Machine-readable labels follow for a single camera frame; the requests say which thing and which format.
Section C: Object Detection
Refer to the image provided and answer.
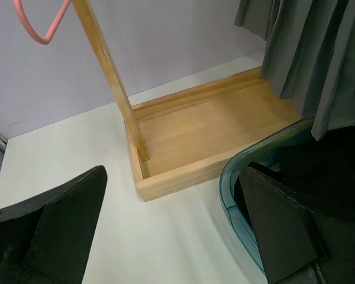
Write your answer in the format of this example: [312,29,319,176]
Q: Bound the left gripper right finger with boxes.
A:
[239,167,355,283]

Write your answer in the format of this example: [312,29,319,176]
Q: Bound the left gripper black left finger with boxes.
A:
[0,166,108,283]

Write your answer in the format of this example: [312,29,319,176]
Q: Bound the black dress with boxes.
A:
[232,125,355,225]

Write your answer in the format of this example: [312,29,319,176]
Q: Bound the grey dress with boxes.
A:
[235,0,355,139]

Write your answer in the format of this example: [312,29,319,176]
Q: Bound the pink wire hanger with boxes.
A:
[14,0,70,46]

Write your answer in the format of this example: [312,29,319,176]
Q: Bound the teal plastic tray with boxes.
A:
[219,118,314,273]

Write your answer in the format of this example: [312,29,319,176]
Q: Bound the wooden clothes rack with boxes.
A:
[73,1,312,202]

